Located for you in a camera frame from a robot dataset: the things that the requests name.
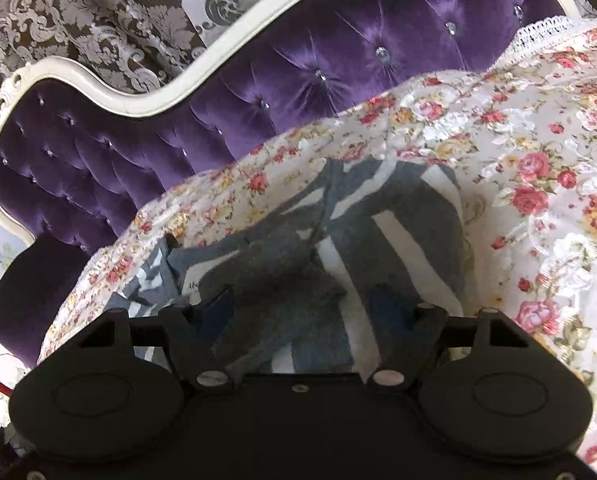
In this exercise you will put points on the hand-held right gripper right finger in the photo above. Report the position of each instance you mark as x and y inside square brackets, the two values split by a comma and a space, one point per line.
[382, 306]

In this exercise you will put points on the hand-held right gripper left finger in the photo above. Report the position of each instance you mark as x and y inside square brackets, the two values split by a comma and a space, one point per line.
[222, 307]

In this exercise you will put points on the grey white striped garment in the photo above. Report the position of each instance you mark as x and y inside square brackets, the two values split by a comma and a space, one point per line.
[393, 220]

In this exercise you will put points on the purple tufted sofa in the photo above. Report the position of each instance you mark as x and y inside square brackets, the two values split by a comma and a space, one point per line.
[128, 160]

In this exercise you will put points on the floral blanket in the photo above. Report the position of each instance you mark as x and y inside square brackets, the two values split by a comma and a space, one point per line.
[518, 160]

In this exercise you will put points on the sheer white damask curtain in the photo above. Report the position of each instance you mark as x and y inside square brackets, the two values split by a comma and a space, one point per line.
[213, 0]

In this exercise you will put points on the brown damask curtain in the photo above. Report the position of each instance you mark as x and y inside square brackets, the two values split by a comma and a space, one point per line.
[78, 15]

